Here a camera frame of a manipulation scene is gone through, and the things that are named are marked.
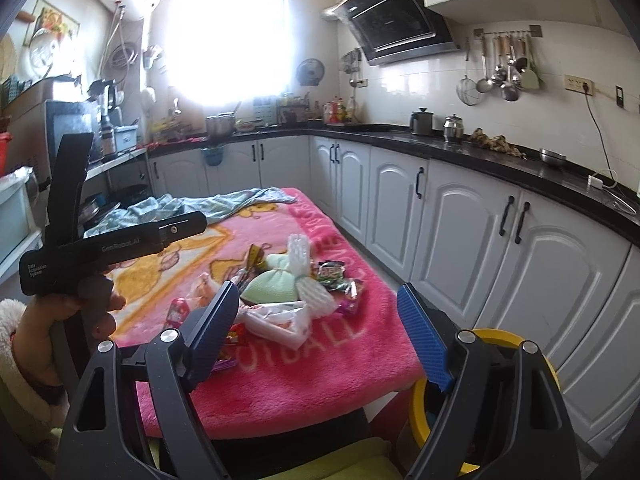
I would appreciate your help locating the pile of snack wrappers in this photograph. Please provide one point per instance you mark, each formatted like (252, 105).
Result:
(280, 327)

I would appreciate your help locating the green foam pouch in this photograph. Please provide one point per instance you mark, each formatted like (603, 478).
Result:
(270, 280)

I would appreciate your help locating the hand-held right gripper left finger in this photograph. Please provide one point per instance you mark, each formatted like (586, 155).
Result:
(215, 332)

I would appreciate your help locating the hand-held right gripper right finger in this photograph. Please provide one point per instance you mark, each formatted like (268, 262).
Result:
(425, 340)

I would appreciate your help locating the white charger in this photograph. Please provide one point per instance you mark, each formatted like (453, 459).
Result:
(597, 181)

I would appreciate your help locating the pink printed blanket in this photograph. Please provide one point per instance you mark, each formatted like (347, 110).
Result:
(300, 380)

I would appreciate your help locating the blue hanging bin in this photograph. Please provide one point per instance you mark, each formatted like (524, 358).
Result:
(212, 156)

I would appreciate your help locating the utensil rail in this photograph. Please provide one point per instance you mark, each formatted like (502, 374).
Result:
(505, 31)

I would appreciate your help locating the steel teapot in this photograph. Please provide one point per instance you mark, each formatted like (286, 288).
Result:
(453, 130)

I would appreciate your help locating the small wall fan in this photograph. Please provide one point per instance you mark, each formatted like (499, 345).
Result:
(309, 71)

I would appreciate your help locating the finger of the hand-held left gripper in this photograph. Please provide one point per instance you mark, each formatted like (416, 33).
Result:
(185, 230)

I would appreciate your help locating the dark glass bottle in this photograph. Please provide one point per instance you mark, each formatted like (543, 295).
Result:
(107, 137)

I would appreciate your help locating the person's left hand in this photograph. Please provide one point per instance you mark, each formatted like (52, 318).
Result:
(35, 345)

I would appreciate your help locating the black range hood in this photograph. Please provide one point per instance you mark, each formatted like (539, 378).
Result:
(395, 25)

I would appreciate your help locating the green and black snack wrapper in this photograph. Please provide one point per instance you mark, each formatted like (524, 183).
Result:
(330, 272)

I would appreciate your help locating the white plastic drawer unit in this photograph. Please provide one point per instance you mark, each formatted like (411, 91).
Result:
(15, 220)

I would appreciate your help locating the grey-blue plastic box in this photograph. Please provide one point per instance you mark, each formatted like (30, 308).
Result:
(126, 139)

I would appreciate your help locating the clear plastic bag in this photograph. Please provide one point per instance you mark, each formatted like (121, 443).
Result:
(202, 287)

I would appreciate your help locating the yellow and dark snack wrapper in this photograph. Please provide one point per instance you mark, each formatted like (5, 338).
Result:
(257, 256)

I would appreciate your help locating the small pink packet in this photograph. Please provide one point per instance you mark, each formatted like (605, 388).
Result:
(177, 311)

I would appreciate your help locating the group of condiment bottles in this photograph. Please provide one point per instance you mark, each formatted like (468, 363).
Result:
(339, 111)

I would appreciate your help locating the large steel ladle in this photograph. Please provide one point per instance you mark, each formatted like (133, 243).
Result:
(510, 91)

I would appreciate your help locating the light blue cloth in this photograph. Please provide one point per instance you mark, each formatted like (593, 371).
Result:
(200, 205)

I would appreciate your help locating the steel cooking pot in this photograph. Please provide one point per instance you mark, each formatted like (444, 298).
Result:
(220, 127)

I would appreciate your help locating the framed wall picture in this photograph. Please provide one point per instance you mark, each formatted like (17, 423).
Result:
(52, 20)

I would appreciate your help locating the pink snack wrapper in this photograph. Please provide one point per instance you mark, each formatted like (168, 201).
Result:
(350, 295)

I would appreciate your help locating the black kettle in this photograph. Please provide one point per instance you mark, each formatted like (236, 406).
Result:
(421, 122)

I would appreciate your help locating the brown crumpled cloth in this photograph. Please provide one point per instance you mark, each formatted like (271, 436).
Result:
(495, 142)

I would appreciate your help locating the microwave oven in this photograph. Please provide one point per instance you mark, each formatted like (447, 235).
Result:
(70, 125)

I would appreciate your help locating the green spatula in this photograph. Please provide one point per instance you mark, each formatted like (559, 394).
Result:
(531, 79)

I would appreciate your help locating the yellow trash bin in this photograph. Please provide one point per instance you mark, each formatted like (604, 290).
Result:
(500, 336)

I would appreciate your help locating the kitchen window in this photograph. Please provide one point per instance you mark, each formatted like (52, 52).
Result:
(230, 40)

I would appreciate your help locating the white lower kitchen cabinets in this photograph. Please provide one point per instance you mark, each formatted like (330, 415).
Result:
(465, 220)

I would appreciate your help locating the wall socket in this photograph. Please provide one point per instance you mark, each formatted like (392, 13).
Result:
(579, 85)

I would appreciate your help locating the person's left forearm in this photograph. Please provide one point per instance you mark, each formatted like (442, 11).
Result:
(17, 410)

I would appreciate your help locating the steel bowl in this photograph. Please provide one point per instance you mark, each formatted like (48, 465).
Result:
(552, 157)

